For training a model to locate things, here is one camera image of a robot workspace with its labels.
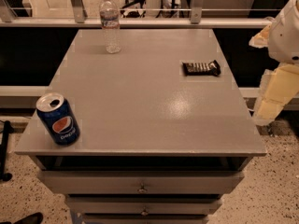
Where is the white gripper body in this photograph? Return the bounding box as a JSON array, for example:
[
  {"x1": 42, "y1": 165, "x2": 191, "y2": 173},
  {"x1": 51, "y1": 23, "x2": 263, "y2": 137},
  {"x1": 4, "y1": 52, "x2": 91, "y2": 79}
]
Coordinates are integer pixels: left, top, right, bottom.
[{"x1": 268, "y1": 0, "x2": 299, "y2": 63}]

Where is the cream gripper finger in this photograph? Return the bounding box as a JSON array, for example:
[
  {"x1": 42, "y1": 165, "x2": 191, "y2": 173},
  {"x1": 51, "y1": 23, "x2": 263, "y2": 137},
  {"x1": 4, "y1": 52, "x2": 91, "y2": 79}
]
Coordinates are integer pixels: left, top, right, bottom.
[
  {"x1": 252, "y1": 63, "x2": 299, "y2": 122},
  {"x1": 249, "y1": 25, "x2": 271, "y2": 49}
]

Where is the black rxbar chocolate bar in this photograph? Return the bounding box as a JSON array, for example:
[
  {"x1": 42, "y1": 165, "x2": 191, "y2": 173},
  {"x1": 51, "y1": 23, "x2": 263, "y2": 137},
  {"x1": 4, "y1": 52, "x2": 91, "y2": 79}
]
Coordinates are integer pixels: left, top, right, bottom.
[{"x1": 182, "y1": 60, "x2": 221, "y2": 77}]

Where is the black office chair base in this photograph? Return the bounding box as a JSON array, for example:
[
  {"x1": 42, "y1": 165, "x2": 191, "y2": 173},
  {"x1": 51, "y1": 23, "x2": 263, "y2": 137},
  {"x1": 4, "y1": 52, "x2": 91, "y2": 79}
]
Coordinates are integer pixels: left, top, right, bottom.
[{"x1": 121, "y1": 0, "x2": 146, "y2": 18}]

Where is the clear plastic water bottle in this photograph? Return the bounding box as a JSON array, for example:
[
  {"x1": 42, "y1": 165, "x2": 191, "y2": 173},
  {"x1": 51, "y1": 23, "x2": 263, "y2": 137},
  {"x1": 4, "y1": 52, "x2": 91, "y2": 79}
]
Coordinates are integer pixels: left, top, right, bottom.
[{"x1": 99, "y1": 0, "x2": 121, "y2": 54}]

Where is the blue pepsi can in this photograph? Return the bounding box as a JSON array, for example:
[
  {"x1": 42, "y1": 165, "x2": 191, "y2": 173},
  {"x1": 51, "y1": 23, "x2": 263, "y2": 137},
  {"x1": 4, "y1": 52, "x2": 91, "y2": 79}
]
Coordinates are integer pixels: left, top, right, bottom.
[{"x1": 36, "y1": 92, "x2": 80, "y2": 146}]

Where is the middle grey drawer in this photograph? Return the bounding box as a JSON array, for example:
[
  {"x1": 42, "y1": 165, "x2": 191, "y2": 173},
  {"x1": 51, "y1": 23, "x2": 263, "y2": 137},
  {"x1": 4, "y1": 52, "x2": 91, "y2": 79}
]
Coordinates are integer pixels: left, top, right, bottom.
[{"x1": 66, "y1": 195, "x2": 222, "y2": 215}]

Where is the grey drawer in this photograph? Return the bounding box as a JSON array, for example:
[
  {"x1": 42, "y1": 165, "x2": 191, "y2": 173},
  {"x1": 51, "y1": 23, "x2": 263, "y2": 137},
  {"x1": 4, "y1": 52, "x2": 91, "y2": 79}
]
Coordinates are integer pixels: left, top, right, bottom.
[
  {"x1": 38, "y1": 171, "x2": 244, "y2": 195},
  {"x1": 83, "y1": 214, "x2": 208, "y2": 224},
  {"x1": 66, "y1": 195, "x2": 222, "y2": 215}
]

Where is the bottom grey drawer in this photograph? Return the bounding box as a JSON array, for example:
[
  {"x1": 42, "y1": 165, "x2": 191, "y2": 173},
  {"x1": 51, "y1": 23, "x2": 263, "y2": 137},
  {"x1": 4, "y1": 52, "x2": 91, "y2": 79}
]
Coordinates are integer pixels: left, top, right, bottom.
[{"x1": 83, "y1": 214, "x2": 208, "y2": 224}]

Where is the top grey drawer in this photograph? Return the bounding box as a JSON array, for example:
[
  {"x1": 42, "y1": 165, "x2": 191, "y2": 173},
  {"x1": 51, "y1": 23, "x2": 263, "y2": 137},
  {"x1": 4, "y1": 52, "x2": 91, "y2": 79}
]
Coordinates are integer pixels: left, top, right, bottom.
[{"x1": 38, "y1": 171, "x2": 244, "y2": 195}]

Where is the black shoe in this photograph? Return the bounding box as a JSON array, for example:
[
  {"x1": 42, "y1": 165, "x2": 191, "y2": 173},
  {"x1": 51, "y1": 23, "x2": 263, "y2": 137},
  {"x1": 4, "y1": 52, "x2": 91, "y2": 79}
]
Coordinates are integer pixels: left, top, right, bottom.
[{"x1": 14, "y1": 212, "x2": 43, "y2": 224}]

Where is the black stand on floor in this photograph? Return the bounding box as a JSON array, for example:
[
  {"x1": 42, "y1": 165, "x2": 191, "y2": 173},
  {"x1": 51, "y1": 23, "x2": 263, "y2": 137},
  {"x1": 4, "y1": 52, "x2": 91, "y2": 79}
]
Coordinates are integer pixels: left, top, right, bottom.
[{"x1": 0, "y1": 120, "x2": 14, "y2": 182}]

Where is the metal railing frame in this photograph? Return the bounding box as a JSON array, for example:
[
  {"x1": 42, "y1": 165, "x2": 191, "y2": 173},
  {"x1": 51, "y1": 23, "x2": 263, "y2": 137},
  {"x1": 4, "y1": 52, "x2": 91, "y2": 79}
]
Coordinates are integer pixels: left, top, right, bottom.
[{"x1": 0, "y1": 0, "x2": 274, "y2": 28}]

